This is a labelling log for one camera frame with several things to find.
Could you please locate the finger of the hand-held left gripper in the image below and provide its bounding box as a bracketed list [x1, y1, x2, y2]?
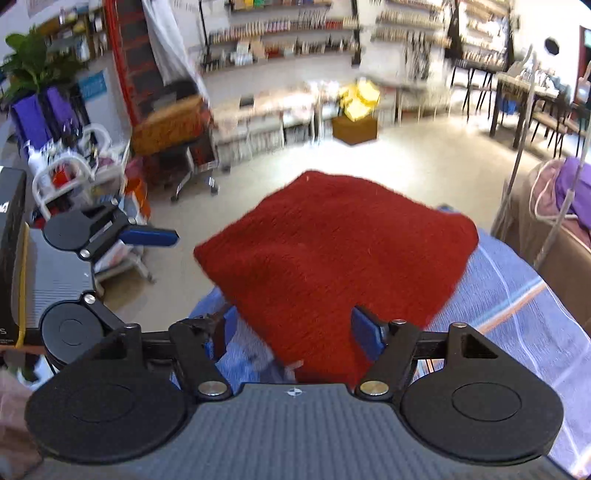
[79, 205, 179, 261]
[82, 292, 139, 334]

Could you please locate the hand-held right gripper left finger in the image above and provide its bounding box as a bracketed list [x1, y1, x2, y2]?
[95, 311, 233, 401]

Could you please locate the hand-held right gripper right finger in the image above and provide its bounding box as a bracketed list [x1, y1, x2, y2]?
[351, 305, 502, 400]

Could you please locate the red knit sweater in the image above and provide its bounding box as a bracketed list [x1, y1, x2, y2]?
[193, 170, 480, 387]

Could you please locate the white utility cart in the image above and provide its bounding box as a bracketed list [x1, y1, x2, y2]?
[28, 127, 155, 283]

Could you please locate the office chair with brown cloth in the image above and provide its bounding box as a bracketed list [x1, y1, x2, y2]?
[131, 83, 221, 203]

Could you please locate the blue plaid bed sheet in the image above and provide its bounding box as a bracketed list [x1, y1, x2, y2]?
[173, 205, 591, 478]

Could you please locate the pinkish grey cloth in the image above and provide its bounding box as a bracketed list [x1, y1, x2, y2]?
[0, 367, 44, 480]

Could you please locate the lace covered bench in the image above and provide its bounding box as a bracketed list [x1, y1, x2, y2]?
[212, 90, 342, 158]

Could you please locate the white hanging cloth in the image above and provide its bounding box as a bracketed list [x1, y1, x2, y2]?
[142, 0, 211, 100]

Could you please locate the brown box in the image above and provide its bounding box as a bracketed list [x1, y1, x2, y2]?
[331, 115, 379, 146]

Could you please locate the potted plant with purple pot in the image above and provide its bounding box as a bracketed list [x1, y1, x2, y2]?
[0, 25, 90, 144]

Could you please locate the brown bed with mauve sheet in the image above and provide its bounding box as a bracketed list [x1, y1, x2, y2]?
[501, 159, 591, 335]

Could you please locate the yellow bag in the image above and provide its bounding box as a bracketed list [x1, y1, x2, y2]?
[339, 79, 382, 121]

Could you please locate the white low table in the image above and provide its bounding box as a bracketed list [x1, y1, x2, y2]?
[383, 78, 451, 123]

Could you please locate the purple cloth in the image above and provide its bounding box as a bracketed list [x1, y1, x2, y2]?
[554, 156, 591, 219]

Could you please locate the dark dining table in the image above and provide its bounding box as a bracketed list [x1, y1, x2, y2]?
[489, 69, 575, 151]

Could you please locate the blue wall poster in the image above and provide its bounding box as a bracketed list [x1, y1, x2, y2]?
[78, 69, 112, 112]

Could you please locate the wooden wall shelf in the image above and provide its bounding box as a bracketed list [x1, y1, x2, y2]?
[46, 9, 109, 61]

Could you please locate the long wall shelf with bottles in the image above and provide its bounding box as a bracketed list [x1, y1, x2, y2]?
[201, 0, 361, 75]

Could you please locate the short wall shelf with bottles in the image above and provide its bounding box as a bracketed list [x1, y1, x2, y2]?
[376, 0, 453, 49]

